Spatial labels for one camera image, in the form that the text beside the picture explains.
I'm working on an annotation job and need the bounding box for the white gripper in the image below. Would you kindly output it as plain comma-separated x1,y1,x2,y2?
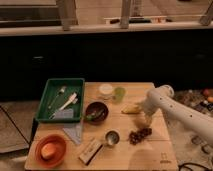
137,100,155,125

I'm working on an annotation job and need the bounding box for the yellow banana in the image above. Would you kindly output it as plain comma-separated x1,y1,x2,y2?
122,105,140,114

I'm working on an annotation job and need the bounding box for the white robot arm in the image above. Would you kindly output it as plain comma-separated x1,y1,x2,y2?
138,85,213,146

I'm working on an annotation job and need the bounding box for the green plastic cup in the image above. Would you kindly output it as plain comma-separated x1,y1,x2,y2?
113,87,126,103

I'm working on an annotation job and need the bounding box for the small metal cup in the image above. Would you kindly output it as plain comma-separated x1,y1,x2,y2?
105,131,120,147

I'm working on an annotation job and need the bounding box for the bunch of dark grapes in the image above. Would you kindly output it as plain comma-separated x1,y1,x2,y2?
129,128,152,145

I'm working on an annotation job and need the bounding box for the spice bottle rack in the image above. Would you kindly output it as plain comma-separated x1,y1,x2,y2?
190,89,213,154

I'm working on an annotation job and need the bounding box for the dark brown bowl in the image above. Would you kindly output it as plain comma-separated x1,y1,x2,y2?
84,102,109,124

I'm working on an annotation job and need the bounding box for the green vegetable in bowl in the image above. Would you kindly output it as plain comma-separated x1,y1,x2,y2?
86,109,104,121

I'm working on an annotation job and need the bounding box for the wooden block with black edge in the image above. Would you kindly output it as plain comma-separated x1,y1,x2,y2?
79,139,103,165

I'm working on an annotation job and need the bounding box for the white plastic utensil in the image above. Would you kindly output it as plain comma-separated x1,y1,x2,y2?
49,92,77,119

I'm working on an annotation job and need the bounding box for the grey folded cloth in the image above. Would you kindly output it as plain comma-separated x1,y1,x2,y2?
63,123,83,145

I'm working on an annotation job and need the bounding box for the grey sponge in tray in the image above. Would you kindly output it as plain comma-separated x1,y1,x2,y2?
53,109,74,119

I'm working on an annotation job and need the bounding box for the green plastic tray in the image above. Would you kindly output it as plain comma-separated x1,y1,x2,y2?
35,78,84,123

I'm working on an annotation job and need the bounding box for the metal fork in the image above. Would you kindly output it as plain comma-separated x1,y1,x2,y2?
48,86,66,109

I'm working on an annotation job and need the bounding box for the orange plastic bowl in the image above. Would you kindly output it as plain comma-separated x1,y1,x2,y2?
35,134,67,168

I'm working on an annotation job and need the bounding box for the orange fruit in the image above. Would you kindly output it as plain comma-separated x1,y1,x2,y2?
41,143,56,160

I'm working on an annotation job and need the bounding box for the black cable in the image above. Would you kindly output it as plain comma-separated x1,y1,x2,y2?
177,161,213,171

